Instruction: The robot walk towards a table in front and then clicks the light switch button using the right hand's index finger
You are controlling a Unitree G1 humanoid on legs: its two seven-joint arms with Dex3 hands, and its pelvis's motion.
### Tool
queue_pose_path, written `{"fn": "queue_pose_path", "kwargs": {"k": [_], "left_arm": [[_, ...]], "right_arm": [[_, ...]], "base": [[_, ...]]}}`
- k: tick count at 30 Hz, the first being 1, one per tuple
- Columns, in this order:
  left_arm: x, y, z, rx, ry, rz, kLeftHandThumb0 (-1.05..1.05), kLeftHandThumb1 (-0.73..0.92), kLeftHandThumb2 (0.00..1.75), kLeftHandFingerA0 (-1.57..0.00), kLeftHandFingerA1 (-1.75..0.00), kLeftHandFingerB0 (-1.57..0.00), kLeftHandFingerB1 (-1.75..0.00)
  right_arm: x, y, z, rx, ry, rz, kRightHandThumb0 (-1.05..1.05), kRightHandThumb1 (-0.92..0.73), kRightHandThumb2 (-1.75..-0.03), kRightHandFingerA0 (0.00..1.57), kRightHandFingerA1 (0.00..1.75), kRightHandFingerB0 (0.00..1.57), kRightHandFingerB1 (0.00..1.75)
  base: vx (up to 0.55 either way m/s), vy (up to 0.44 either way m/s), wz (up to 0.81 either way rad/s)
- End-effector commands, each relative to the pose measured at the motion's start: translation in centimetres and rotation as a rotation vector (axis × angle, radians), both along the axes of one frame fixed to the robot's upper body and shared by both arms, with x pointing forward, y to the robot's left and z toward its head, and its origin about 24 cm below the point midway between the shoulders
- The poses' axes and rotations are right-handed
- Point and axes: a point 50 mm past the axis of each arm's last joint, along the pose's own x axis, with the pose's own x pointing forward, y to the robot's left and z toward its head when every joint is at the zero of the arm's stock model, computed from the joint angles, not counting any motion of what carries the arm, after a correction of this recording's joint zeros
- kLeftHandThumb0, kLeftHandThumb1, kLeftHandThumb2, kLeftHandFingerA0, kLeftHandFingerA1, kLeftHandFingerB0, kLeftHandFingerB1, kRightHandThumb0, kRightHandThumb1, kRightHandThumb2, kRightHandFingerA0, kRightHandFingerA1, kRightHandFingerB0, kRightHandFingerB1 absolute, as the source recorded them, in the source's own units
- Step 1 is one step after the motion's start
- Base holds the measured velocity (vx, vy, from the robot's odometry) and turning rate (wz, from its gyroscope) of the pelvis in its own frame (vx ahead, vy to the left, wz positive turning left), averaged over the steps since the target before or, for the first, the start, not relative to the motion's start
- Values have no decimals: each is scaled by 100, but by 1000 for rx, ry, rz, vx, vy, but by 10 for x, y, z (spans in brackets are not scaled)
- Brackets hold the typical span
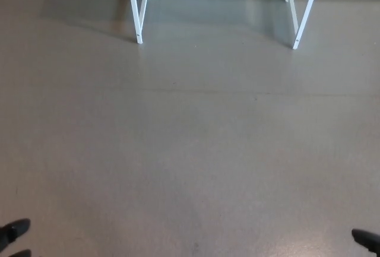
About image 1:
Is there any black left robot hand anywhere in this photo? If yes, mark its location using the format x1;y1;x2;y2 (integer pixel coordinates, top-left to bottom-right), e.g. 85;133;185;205
0;218;32;257

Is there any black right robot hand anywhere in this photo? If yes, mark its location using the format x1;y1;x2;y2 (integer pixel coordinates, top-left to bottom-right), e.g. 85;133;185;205
351;229;380;253

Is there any white table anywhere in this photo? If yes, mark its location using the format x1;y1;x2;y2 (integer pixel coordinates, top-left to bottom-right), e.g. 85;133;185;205
125;0;324;50

